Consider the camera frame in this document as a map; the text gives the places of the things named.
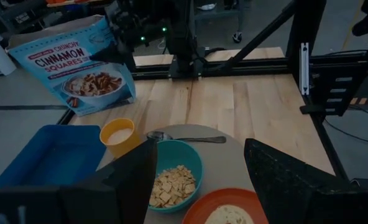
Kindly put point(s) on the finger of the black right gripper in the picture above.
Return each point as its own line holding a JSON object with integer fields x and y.
{"x": 112, "y": 55}

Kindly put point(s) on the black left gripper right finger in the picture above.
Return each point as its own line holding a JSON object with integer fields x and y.
{"x": 289, "y": 193}

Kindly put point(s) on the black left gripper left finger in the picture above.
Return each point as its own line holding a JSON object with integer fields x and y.
{"x": 131, "y": 186}

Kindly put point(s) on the yellow plastic cup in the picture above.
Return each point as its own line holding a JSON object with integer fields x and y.
{"x": 122, "y": 151}

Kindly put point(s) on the teal bowl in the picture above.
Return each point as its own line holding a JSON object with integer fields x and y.
{"x": 174, "y": 154}

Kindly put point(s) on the blue cinnamon squares cereal box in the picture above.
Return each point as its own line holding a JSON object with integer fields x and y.
{"x": 62, "y": 77}

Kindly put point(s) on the orange plate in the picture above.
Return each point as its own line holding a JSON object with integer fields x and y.
{"x": 199, "y": 208}

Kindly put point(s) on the silver metal spoon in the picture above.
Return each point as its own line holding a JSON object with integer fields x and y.
{"x": 202, "y": 139}

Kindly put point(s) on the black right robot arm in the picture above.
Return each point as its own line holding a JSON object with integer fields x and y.
{"x": 184, "y": 37}

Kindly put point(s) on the cereal squares pile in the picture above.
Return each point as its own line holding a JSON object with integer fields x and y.
{"x": 171, "y": 186}

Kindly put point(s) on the white milk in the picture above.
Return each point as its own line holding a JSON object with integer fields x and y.
{"x": 119, "y": 136}

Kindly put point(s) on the grey round placemat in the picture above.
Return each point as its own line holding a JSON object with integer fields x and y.
{"x": 221, "y": 168}

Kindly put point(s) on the grey wheeled cart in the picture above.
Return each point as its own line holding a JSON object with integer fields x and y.
{"x": 237, "y": 36}

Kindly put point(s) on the black frame side rail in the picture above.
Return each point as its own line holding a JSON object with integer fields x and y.
{"x": 330, "y": 146}

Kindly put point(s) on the black table edge rail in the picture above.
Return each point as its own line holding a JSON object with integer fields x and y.
{"x": 65, "y": 117}

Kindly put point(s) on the black slotted bracket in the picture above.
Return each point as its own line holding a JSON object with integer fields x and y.
{"x": 336, "y": 93}

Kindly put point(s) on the white metal bracket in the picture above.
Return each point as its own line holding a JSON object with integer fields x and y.
{"x": 304, "y": 68}

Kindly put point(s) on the black diagonal frame strut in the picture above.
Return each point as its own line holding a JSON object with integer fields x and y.
{"x": 258, "y": 37}

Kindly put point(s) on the black frame end rail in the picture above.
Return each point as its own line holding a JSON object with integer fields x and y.
{"x": 258, "y": 67}

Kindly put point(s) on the black vertical frame post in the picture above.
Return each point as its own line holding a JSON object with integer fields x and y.
{"x": 308, "y": 25}

